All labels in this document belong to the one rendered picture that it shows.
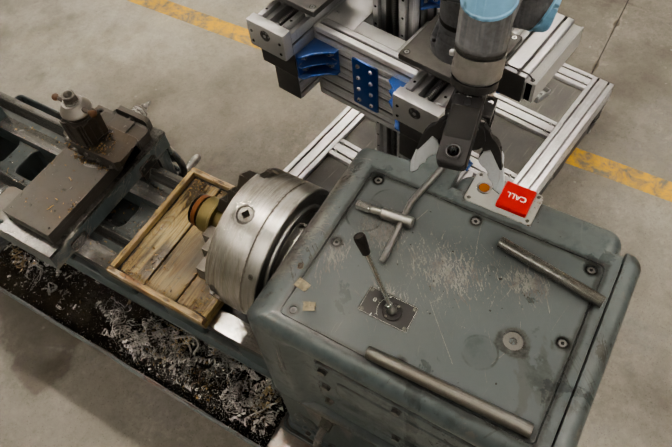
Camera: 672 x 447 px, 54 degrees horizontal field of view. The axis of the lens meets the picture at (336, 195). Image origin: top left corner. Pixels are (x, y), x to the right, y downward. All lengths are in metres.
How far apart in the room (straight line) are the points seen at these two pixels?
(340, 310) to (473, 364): 0.24
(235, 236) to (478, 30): 0.64
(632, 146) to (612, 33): 0.72
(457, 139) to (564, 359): 0.41
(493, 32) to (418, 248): 0.46
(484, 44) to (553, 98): 2.02
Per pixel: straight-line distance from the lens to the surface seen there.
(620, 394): 2.56
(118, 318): 2.05
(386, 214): 1.24
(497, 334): 1.16
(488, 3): 0.92
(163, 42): 3.66
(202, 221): 1.49
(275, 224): 1.29
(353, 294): 1.18
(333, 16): 1.94
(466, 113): 1.00
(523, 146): 2.76
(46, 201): 1.85
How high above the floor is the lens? 2.31
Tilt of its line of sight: 55 degrees down
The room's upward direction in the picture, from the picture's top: 7 degrees counter-clockwise
